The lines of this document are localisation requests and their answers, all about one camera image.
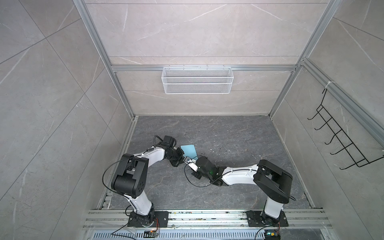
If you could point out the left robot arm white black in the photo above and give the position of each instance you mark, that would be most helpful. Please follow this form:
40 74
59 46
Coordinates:
131 175

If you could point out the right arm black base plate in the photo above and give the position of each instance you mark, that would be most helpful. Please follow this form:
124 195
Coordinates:
267 219

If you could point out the black wire hook rack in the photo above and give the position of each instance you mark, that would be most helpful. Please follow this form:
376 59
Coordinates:
340 136

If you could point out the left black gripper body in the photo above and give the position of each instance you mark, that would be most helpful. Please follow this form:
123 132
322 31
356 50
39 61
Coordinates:
176 157

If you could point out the white wire mesh basket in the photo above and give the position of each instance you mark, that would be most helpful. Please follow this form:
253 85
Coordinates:
197 80

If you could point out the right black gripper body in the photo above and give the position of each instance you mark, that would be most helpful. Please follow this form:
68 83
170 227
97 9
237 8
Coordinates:
198 174

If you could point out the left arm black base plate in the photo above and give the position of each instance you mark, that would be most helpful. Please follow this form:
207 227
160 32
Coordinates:
153 219

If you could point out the aluminium mounting rail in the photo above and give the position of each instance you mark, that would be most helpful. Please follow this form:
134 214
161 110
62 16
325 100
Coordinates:
210 219

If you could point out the light blue paper sheet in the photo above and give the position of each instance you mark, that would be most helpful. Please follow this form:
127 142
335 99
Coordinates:
189 151

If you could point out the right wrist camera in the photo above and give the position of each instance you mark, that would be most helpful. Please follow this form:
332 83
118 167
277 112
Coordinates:
192 164

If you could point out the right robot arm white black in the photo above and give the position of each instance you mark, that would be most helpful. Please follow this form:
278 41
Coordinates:
275 182

